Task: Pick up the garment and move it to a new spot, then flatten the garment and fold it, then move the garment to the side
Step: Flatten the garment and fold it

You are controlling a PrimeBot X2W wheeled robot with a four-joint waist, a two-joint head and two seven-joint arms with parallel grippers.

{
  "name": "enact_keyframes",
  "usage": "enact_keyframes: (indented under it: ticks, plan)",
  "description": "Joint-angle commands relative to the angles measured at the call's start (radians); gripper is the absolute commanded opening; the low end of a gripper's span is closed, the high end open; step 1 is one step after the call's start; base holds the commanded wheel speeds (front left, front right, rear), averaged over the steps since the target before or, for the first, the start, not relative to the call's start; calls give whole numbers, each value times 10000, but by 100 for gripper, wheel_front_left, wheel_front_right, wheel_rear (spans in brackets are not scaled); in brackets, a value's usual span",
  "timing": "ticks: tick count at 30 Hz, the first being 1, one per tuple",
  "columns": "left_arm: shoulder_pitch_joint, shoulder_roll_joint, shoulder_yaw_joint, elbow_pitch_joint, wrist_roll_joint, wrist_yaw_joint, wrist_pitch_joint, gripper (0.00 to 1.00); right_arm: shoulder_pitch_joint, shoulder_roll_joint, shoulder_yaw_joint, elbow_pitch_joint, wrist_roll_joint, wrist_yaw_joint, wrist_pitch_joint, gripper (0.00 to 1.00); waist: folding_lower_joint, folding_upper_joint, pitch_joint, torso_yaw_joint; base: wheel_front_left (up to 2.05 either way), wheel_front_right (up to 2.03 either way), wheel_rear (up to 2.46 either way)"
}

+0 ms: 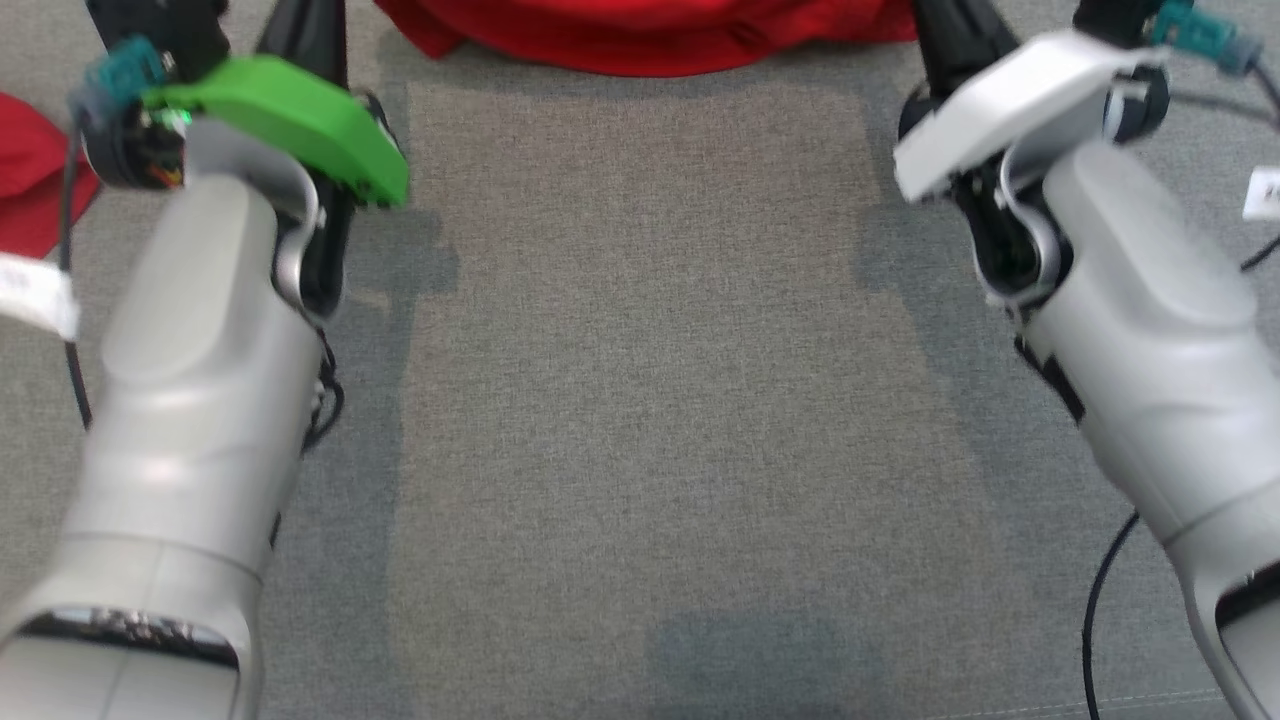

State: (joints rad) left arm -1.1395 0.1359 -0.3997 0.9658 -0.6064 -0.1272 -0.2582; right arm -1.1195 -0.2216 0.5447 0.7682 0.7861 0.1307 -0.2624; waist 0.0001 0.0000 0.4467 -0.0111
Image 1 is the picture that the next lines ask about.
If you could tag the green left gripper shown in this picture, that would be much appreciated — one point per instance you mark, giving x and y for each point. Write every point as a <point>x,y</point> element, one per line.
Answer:
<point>290,110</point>

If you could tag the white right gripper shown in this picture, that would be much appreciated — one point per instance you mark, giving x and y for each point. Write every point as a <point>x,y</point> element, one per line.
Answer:
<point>1020,100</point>

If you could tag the red jersey with white sleeves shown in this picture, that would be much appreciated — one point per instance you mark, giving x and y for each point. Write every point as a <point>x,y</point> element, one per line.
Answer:
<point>650,35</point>

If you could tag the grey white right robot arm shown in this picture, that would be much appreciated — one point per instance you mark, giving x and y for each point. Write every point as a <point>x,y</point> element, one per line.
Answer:
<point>1150,330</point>

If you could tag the grey fabric sofa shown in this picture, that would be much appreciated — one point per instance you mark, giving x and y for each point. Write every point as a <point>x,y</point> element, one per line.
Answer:
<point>650,400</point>

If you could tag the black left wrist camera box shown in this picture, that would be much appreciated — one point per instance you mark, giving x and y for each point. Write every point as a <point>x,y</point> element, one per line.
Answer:
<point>180,35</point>

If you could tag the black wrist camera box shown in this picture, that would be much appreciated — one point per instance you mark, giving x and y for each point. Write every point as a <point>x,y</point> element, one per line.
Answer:
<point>1115,18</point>
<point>180,35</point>

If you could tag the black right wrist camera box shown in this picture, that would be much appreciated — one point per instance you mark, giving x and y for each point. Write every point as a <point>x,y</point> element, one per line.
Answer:
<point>1115,18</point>

